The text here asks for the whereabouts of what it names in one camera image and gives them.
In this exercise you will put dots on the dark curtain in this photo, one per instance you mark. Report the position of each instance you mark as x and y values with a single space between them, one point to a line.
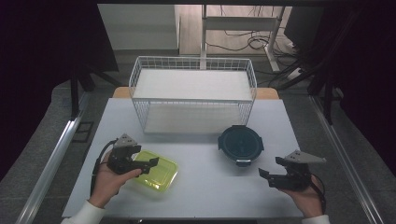
370 77
37 62

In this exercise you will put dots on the person's right hand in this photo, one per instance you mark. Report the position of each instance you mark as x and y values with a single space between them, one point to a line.
306 199

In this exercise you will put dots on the yellow-green rectangular food container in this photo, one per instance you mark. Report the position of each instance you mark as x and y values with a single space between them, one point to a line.
165 174

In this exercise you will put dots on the dark monitor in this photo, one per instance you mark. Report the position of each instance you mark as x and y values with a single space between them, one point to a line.
303 25

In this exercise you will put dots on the person's left hand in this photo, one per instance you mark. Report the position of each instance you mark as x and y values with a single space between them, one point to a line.
107 186

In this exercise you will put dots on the round dark blue lidded container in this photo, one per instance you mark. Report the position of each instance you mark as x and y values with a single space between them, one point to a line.
241 144

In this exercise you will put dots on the white power strip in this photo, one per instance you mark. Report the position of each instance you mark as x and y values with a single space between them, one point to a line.
294 74

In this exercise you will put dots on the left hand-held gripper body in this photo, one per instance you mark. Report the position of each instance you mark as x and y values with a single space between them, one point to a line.
123 157

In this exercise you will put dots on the white cabinet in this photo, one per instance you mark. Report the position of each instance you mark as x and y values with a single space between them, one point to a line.
140 28

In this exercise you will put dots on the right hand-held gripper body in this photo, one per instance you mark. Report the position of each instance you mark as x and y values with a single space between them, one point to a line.
291 179

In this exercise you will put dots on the white metal desk frame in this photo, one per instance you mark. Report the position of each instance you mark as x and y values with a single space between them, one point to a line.
239 23

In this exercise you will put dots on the black rectangular frame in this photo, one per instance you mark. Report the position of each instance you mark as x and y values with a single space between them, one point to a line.
81 141

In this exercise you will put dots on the aluminium rail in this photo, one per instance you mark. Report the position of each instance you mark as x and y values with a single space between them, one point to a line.
53 155
342 149

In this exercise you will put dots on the wooden board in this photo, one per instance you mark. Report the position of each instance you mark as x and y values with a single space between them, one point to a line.
120 92

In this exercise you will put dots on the black metal stand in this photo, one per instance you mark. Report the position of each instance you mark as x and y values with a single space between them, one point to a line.
327 105
74 93

